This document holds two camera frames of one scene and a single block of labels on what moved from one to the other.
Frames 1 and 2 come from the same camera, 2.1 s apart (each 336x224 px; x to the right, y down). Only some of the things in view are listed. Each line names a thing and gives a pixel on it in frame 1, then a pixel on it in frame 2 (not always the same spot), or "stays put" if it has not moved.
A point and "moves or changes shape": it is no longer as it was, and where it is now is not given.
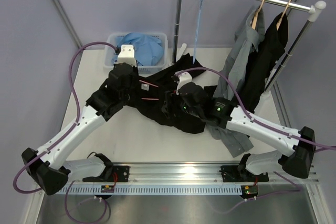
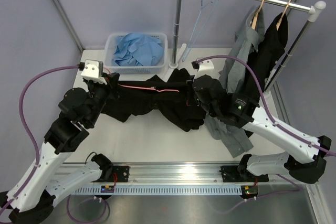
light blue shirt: (148, 50) stays put
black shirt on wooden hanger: (263, 58) stays put
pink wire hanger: (154, 85) moves or changes shape
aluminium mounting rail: (197, 173) stays put
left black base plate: (120, 173) stays put
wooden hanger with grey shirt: (255, 18) stays put
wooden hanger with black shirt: (280, 19) stays put
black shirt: (169, 94) moves or changes shape
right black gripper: (171, 98) -> (190, 90)
